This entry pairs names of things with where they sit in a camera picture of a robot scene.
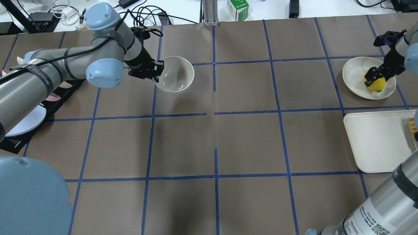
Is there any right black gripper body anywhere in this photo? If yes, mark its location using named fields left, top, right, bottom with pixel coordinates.
left=379, top=49, right=406, bottom=79

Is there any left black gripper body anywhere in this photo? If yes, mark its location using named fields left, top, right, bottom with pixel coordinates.
left=124, top=49, right=161, bottom=79

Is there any yellow lemon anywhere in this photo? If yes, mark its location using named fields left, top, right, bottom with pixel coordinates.
left=364, top=67, right=386, bottom=92

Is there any white ceramic bowl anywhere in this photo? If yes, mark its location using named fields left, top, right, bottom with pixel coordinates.
left=154, top=55, right=195, bottom=94

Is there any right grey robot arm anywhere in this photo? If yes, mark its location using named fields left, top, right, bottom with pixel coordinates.
left=306, top=26, right=418, bottom=235

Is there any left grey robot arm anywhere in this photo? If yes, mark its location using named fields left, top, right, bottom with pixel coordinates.
left=0, top=2, right=164, bottom=235

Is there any cream round plate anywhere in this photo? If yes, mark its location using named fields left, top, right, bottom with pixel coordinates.
left=342, top=56, right=396, bottom=100

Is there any sliced yellow bread loaf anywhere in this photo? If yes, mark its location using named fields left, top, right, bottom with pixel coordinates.
left=408, top=118, right=418, bottom=149

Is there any cream rectangular tray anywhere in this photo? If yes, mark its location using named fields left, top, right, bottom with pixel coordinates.
left=343, top=110, right=417, bottom=173

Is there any pink plate in rack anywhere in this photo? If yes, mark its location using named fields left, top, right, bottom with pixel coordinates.
left=2, top=70, right=61, bottom=102

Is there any green white carton box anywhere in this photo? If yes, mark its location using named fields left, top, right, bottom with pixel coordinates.
left=226, top=0, right=249, bottom=22

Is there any black power adapter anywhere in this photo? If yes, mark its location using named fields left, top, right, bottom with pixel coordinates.
left=288, top=0, right=300, bottom=18

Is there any light blue plate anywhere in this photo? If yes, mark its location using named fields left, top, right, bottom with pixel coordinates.
left=5, top=104, right=47, bottom=137

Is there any white plate in rack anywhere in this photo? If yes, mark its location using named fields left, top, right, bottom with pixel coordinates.
left=16, top=56, right=30, bottom=65

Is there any black dish rack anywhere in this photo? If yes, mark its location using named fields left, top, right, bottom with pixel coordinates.
left=0, top=79, right=85, bottom=154

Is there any black cable bundle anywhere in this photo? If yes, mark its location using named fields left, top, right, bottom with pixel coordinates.
left=113, top=0, right=198, bottom=28

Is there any aluminium frame post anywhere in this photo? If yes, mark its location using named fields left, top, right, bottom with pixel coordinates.
left=200, top=0, right=219, bottom=27

